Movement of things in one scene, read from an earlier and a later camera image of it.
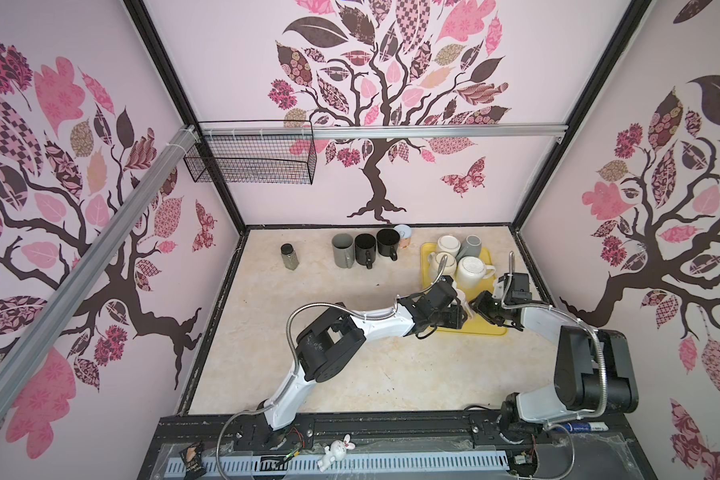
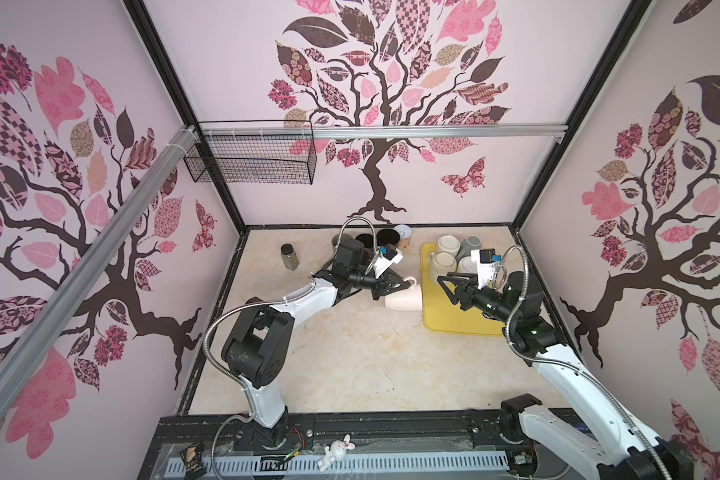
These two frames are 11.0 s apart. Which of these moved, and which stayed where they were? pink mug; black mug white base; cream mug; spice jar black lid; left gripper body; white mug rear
Moved: pink mug; left gripper body
Stayed: black mug white base; spice jar black lid; white mug rear; cream mug
